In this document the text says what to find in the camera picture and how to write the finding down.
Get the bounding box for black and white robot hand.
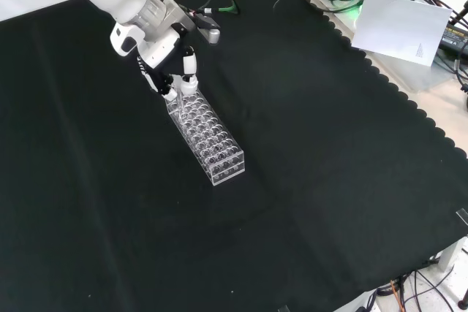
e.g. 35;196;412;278
109;21;200;103

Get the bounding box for clear glass test tube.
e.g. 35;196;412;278
176;87;186;119

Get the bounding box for clear acrylic test tube rack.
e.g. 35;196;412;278
165;89;245;186

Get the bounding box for black bench cloth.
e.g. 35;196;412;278
0;0;468;312

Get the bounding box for pale white board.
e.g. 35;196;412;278
350;0;453;68

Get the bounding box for black power adapter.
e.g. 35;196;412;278
438;21;468;53

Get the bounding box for grey metal table leg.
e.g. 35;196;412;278
437;237;468;273

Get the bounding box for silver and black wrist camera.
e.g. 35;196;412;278
182;8;222;45

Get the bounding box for orange cable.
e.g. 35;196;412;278
389;278;407;312

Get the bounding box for black floor cables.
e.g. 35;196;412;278
376;267;468;312

